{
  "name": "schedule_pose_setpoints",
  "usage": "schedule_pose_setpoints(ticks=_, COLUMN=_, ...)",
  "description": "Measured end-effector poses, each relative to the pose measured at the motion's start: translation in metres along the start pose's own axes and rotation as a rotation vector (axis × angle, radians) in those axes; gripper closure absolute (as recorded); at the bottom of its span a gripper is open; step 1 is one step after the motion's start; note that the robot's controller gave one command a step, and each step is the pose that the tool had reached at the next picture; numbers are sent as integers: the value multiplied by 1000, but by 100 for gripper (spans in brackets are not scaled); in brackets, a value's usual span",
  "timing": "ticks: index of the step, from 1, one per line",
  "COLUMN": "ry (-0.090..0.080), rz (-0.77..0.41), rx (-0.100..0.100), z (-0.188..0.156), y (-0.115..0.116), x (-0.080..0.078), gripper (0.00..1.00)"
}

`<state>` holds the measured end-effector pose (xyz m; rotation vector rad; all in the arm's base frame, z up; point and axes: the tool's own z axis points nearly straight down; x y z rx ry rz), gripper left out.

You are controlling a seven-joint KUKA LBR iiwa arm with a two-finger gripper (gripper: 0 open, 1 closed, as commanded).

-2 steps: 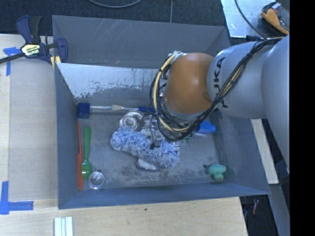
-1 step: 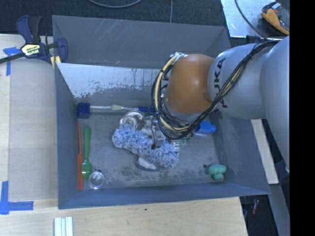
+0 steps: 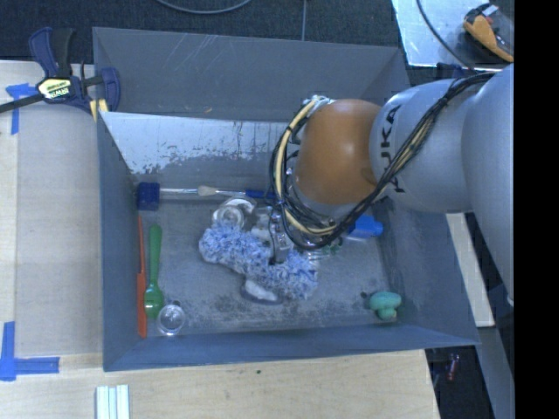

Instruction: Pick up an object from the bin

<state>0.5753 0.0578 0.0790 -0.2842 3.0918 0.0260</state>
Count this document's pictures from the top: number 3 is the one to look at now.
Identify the small clear glass cup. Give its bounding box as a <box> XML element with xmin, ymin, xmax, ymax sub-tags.
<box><xmin>155</xmin><ymin>303</ymin><xmax>187</xmax><ymax>337</ymax></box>

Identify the paintbrush with blue handle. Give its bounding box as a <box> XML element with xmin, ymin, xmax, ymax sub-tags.
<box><xmin>159</xmin><ymin>184</ymin><xmax>277</xmax><ymax>201</ymax></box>

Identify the orange plastic knife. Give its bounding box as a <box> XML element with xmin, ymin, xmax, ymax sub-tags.
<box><xmin>135</xmin><ymin>214</ymin><xmax>148</xmax><ymax>340</ymax></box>

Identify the clear bottle with blue cap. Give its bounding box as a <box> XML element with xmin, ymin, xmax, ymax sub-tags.
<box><xmin>312</xmin><ymin>214</ymin><xmax>385</xmax><ymax>259</ymax></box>

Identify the white lumpy object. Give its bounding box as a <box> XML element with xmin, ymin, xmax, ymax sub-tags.
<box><xmin>240</xmin><ymin>278</ymin><xmax>280</xmax><ymax>304</ymax></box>

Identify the blue square block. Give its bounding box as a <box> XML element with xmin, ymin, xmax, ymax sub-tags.
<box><xmin>136</xmin><ymin>182</ymin><xmax>162</xmax><ymax>211</ymax></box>

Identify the blue and white cloth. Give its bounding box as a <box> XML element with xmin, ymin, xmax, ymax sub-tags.
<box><xmin>197</xmin><ymin>223</ymin><xmax>320</xmax><ymax>302</ymax></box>

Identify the clear glass jar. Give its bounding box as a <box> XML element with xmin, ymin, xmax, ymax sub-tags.
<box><xmin>211</xmin><ymin>196</ymin><xmax>258</xmax><ymax>231</ymax></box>

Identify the teal toy figure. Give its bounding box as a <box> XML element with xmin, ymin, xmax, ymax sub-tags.
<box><xmin>368</xmin><ymin>291</ymin><xmax>404</xmax><ymax>321</ymax></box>

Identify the pale wood board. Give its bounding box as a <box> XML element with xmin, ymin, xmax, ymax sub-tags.
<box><xmin>14</xmin><ymin>102</ymin><xmax>105</xmax><ymax>359</ymax></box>

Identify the green plastic spoon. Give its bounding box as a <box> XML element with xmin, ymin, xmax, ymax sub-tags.
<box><xmin>143</xmin><ymin>223</ymin><xmax>166</xmax><ymax>320</ymax></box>

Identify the grey metal bin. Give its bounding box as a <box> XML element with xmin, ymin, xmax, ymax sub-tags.
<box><xmin>91</xmin><ymin>26</ymin><xmax>482</xmax><ymax>373</ymax></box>

